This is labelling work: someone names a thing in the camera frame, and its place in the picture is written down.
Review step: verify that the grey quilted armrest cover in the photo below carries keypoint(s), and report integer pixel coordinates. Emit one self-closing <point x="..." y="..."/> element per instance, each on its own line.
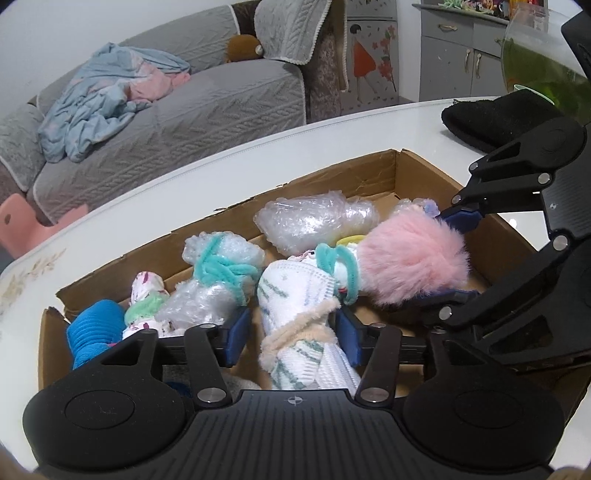
<point x="18" y="147"/>
<point x="291" y="32"/>

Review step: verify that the grey cabinet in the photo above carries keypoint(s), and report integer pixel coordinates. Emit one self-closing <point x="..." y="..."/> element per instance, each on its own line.
<point x="452" y="55"/>

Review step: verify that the white green striped sock bundle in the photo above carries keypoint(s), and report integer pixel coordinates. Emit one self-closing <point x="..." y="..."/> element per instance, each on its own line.
<point x="295" y="295"/>

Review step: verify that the grey quilted sofa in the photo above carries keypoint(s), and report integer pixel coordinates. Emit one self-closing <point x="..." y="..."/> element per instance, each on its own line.
<point x="207" y="120"/>

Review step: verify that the pink cloth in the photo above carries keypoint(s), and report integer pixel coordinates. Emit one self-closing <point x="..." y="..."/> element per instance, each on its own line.
<point x="150" y="85"/>

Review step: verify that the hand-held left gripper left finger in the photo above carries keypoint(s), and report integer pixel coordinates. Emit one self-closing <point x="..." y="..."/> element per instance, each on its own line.
<point x="238" y="334"/>

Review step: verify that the bubble wrap bundle purple tie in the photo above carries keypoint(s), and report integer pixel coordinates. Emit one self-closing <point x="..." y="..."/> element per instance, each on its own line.
<point x="413" y="207"/>

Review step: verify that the brown plush toy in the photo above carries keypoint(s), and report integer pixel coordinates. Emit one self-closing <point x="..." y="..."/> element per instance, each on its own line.
<point x="242" y="46"/>

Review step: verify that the light blue blanket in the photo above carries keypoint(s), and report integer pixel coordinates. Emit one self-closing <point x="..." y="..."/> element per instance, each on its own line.
<point x="87" y="101"/>

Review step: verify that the floral sock with green cuff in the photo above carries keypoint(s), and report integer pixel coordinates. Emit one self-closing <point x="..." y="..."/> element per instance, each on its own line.
<point x="145" y="286"/>

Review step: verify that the bubble wrap bundle teal tie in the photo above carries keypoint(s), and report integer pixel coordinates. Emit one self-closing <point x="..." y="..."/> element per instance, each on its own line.
<point x="198" y="300"/>

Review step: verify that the fridge with floral sticker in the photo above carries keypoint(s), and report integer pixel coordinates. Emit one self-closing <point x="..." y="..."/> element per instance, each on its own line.
<point x="364" y="32"/>

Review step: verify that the grey white sock bundle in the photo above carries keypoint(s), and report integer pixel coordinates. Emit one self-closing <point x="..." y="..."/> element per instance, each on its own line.
<point x="240" y="384"/>

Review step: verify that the glass fish bowl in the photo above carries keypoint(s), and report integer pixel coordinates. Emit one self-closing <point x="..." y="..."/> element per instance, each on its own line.
<point x="540" y="69"/>

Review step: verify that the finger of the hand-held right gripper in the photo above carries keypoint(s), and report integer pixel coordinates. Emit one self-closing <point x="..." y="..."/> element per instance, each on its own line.
<point x="461" y="218"/>
<point x="438" y="302"/>

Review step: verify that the blue ribbed sock roll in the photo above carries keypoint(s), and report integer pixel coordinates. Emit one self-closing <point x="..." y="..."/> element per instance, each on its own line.
<point x="90" y="332"/>

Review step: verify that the brown cardboard box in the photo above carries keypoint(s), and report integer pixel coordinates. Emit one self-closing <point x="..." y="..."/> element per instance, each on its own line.
<point x="351" y="184"/>

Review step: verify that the pink fluffy pompom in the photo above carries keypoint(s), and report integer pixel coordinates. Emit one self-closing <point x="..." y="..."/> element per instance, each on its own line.
<point x="411" y="258"/>

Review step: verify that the colourful decorative figurines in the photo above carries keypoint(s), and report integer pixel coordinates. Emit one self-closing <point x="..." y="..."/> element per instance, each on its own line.
<point x="466" y="5"/>

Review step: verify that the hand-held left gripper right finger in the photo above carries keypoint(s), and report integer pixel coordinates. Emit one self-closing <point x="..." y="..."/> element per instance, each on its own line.
<point x="348" y="339"/>

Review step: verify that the pink plastic chair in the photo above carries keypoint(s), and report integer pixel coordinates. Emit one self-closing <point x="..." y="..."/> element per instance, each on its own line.
<point x="18" y="221"/>

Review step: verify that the white bundle teal chenille tie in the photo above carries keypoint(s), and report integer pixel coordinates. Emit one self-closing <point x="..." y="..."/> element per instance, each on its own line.
<point x="344" y="272"/>

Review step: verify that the clear bubble wrap bundle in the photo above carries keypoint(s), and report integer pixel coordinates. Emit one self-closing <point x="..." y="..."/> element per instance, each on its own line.
<point x="314" y="217"/>

